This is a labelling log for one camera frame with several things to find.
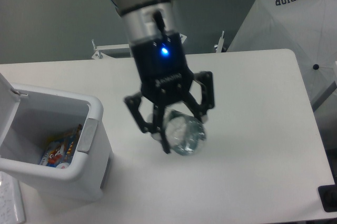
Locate black device at edge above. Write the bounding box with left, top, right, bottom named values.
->
left=318, top=184, right=336, bottom=212

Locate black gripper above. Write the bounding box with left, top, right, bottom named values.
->
left=123, top=32, right=216, bottom=155

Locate colourful snack wrapper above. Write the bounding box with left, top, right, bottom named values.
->
left=39, top=124, right=82, bottom=168

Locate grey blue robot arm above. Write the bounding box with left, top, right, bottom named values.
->
left=111, top=0, right=215, bottom=153

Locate white metal base frame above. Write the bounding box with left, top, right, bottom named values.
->
left=91, top=31, right=229, bottom=60

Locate white plastic trash can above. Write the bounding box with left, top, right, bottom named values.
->
left=1, top=77, right=113, bottom=201

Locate clear bottle blue label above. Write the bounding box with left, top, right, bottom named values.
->
left=56, top=162, right=70, bottom=169

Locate white Superior umbrella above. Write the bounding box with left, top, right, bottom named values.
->
left=228, top=0, right=336, bottom=102

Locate clear bottle green label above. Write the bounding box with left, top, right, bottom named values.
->
left=163, top=109, right=207, bottom=156

